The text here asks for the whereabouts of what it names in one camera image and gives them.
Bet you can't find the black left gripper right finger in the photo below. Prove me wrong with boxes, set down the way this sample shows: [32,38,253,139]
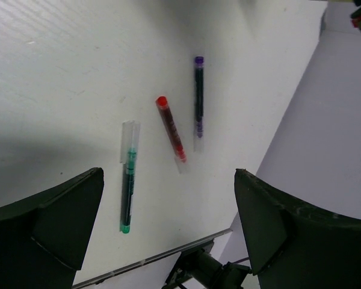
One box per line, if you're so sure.
[234,169,361,288]

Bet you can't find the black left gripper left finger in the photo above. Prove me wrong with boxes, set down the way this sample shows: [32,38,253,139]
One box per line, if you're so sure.
[0,167,104,288]

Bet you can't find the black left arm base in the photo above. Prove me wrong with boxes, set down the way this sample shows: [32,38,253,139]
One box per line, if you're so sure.
[163,241,251,289]

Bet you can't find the green gel pen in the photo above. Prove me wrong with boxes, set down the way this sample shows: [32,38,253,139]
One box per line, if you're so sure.
[120,120,140,234]

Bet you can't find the red gel pen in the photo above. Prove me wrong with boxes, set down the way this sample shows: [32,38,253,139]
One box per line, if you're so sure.
[155,96,187,173]

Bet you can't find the purple gel pen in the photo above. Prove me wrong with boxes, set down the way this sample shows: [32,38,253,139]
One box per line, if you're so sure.
[194,55,204,152]

